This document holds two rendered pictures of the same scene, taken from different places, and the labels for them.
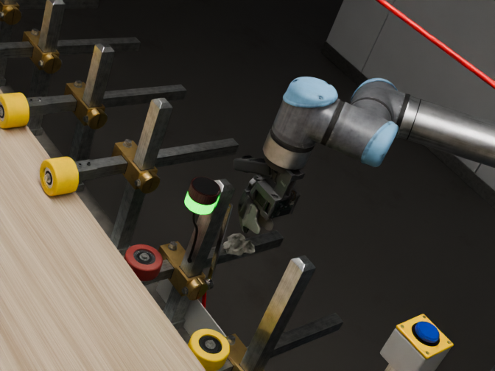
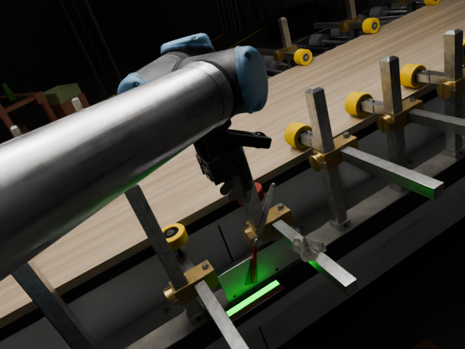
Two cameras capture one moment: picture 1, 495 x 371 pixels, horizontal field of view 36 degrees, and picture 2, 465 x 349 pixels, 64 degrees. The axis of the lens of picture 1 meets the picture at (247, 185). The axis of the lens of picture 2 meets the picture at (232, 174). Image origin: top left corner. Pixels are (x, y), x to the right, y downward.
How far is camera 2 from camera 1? 1.87 m
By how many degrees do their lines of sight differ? 97
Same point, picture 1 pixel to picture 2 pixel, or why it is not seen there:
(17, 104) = (351, 97)
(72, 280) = not seen: hidden behind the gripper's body
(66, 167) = (293, 127)
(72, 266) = not seen: hidden behind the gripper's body
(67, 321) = (192, 179)
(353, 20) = not seen: outside the picture
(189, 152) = (376, 164)
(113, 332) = (183, 194)
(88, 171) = (304, 137)
